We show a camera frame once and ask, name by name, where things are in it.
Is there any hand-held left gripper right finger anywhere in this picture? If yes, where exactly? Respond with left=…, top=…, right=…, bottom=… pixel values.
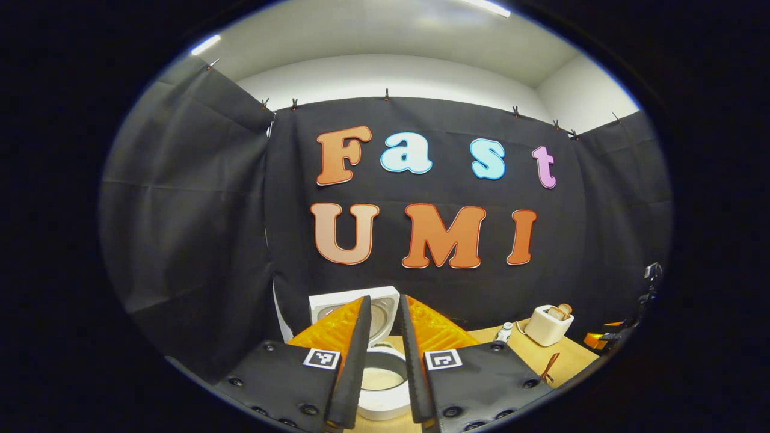
left=397, top=293, right=554, bottom=432

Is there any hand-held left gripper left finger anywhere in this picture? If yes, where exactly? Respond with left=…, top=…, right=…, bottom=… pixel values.
left=214, top=295, right=372, bottom=432

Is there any white rice heap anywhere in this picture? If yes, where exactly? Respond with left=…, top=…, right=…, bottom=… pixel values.
left=361, top=367, right=408, bottom=392

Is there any white rice cooker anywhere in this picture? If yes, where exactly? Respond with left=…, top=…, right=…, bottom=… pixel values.
left=309, top=286, right=416, bottom=422

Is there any brown wooden spoon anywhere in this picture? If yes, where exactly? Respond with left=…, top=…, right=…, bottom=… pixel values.
left=540, top=352, right=561, bottom=384

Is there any cream toaster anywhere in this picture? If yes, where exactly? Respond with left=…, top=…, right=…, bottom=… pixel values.
left=525, top=304, right=574, bottom=348

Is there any black backdrop cloth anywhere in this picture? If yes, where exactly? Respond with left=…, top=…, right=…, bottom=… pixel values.
left=99, top=55, right=673, bottom=385

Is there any ceiling light strip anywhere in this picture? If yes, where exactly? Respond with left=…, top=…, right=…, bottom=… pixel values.
left=460, top=0, right=512, bottom=17
left=191, top=34, right=222, bottom=57

